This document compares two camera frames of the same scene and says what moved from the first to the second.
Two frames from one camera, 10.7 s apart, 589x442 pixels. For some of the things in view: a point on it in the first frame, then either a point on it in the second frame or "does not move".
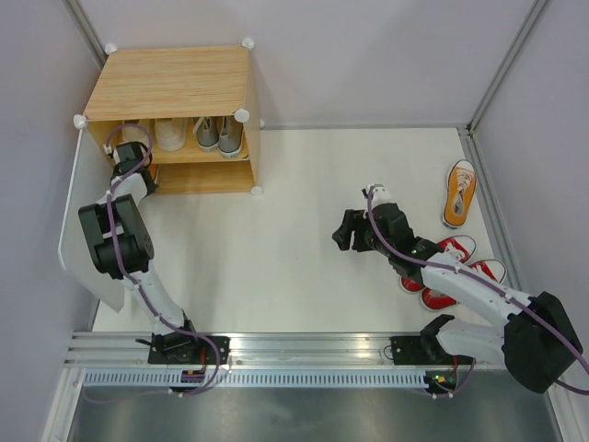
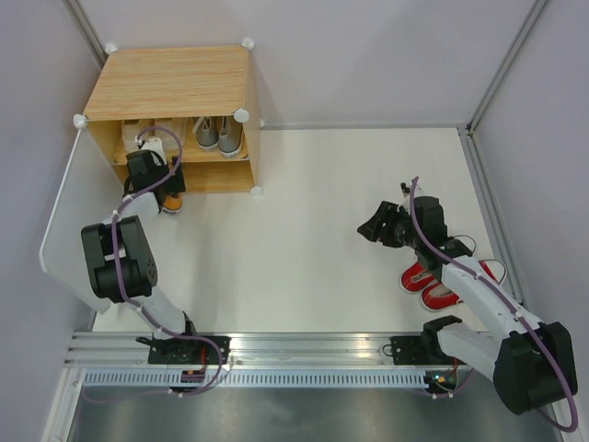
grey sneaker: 207,134 does not move
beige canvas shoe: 171,133 does not move
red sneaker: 492,268 does not move
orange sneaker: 460,188 to 172,204
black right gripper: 353,220 to 386,213
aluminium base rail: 248,349 does not move
